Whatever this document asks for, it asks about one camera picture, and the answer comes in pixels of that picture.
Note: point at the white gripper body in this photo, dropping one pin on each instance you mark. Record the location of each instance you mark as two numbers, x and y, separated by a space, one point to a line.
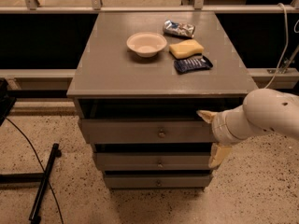
220 129

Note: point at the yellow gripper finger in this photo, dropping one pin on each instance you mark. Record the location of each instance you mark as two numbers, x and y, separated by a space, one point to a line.
206 115
217 155

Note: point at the grey top drawer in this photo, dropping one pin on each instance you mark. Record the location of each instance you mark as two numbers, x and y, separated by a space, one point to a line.
145 131

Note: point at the grey drawer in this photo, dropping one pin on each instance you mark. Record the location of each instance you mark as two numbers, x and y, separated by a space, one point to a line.
145 131
152 161
157 181

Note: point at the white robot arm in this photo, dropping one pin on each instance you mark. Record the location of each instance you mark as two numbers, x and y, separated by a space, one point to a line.
263 111

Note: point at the grey wooden drawer cabinet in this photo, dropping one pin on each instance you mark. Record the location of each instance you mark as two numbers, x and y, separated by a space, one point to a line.
112 82

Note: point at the grey bottom drawer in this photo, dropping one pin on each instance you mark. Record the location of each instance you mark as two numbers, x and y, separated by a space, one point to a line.
157 181

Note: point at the grey middle drawer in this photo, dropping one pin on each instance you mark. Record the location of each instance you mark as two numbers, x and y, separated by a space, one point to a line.
152 161

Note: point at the dark blue snack packet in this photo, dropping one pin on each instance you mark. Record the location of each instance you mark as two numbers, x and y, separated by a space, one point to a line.
192 64

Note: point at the yellow sponge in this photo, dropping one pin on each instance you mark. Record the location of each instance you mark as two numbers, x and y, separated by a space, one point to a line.
186 49

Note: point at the silver crumpled snack bag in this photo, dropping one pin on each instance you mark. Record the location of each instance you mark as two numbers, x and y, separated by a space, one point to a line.
179 28

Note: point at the black metal stand base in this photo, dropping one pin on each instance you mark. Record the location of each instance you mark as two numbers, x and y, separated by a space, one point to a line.
42 179

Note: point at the black equipment at left edge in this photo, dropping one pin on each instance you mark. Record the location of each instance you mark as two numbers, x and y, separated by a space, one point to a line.
6 102

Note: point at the metal railing frame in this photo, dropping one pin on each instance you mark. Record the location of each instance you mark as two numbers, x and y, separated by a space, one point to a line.
46 9

